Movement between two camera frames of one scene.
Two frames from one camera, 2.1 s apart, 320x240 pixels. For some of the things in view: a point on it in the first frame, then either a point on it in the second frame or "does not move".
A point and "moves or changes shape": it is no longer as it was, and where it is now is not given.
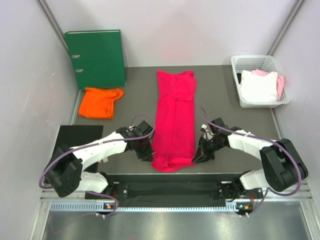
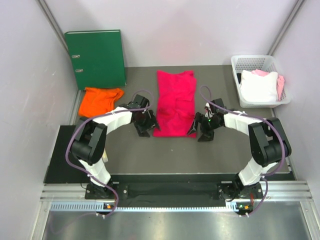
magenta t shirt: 173,138 moves or changes shape
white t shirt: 257,88 does not move
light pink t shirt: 280,82 does not move
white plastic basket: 264,63 does not move
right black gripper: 202,153 → 207,137
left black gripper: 147,155 → 151,122
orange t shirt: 98,103 does not move
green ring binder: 98,58 does not move
